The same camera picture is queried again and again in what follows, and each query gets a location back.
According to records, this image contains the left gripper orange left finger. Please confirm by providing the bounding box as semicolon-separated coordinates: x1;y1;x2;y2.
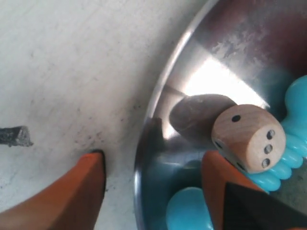
0;149;106;230

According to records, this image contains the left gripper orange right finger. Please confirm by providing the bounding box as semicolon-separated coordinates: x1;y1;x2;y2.
202;150;307;230

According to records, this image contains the stainless steel bowl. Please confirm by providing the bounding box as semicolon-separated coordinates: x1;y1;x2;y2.
134;0;307;230

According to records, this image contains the turquoise bone toy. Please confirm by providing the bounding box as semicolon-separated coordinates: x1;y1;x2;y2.
165;76;307;230

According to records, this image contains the wooden die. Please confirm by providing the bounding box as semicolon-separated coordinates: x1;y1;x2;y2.
211;104;286;174

